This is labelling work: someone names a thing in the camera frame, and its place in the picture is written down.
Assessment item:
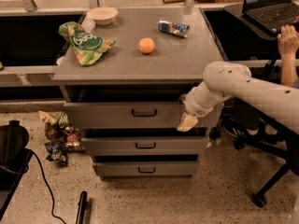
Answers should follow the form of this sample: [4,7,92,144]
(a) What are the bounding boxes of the person's leg dark trousers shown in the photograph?
[232,99,260,131]

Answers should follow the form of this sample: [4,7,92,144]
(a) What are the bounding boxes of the grey bottom drawer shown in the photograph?
[93,161,199,179]

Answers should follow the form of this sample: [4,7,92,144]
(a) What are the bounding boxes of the person's black shoe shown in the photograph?
[222,119,258,138]

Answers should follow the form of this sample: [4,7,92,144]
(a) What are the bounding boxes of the grey middle drawer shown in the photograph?
[82,136,208,156]

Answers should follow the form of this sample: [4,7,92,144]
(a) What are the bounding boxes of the black laptop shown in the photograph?
[242,0,299,35]

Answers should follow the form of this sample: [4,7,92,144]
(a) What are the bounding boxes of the black cable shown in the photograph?
[30,149,68,224]

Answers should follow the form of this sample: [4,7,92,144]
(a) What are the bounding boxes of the black office chair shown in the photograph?
[234,108,299,208]

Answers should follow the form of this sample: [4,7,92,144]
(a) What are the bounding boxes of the orange fruit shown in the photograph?
[138,37,155,54]

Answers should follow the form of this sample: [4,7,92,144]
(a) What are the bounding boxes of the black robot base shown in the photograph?
[0,120,29,219]

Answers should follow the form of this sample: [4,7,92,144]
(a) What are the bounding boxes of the person's hand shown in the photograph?
[278,25,299,59]

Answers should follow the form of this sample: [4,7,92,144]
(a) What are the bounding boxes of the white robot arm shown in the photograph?
[177,61,299,133]

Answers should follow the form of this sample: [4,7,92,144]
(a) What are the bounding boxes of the crushed blue soda can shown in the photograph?
[158,19,190,38]

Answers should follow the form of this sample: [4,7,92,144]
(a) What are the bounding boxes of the grey drawer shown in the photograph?
[82,136,208,156]
[63,99,225,130]
[93,161,199,179]

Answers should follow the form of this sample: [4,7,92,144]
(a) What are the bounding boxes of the pile of snack bags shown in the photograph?
[38,111,85,165]

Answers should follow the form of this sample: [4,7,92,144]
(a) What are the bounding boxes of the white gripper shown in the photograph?
[177,89,215,132]

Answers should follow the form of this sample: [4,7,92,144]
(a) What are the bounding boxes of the green chip bag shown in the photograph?
[59,21,116,66]

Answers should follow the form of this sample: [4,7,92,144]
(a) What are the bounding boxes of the grey drawer cabinet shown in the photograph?
[51,7,233,181]

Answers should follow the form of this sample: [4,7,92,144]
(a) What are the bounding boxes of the grey top drawer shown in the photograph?
[63,99,225,130]

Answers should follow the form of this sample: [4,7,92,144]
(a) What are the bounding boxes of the black rod on floor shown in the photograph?
[75,191,88,224]

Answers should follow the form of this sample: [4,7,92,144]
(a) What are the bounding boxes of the person's forearm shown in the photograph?
[281,53,298,87]

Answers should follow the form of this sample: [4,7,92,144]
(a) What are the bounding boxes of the white bowl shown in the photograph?
[87,7,118,25]

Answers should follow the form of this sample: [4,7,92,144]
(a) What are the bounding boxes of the wooden stick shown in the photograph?
[163,0,185,4]

